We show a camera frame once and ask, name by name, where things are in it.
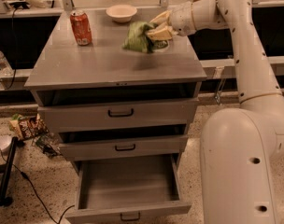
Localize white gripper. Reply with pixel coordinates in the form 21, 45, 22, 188
146, 1, 196, 41

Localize green jalapeno chip bag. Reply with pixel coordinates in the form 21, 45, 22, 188
122, 21, 169, 53

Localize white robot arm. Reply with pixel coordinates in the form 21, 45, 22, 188
148, 0, 284, 224

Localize grey top drawer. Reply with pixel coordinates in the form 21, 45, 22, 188
38, 99, 198, 133

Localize grey drawer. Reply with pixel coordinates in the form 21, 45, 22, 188
38, 99, 198, 133
65, 154, 191, 224
59, 135, 188, 161

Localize grey drawer cabinet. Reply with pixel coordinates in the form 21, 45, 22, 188
24, 7, 208, 170

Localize grey middle drawer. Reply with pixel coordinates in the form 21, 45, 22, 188
59, 135, 188, 161

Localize dark green bag on floor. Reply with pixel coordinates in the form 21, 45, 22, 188
33, 133, 59, 159

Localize grey bottom drawer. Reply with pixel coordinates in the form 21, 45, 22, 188
65, 154, 191, 224

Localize brown snack bag on floor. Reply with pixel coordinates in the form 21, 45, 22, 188
9, 114, 49, 140

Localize cream paper bowl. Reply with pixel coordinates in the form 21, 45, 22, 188
106, 5, 137, 23

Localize orange soda can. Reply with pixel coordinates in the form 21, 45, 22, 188
70, 10, 92, 46

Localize clear plastic water bottle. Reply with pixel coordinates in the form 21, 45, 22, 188
0, 50, 13, 77

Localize white round disc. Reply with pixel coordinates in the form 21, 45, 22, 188
0, 135, 12, 154

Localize black stand leg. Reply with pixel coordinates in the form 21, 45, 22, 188
0, 137, 18, 206

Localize metal bracket on rail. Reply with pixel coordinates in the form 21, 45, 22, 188
213, 66, 226, 105

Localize black floor cable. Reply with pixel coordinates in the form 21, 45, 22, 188
0, 140, 75, 224

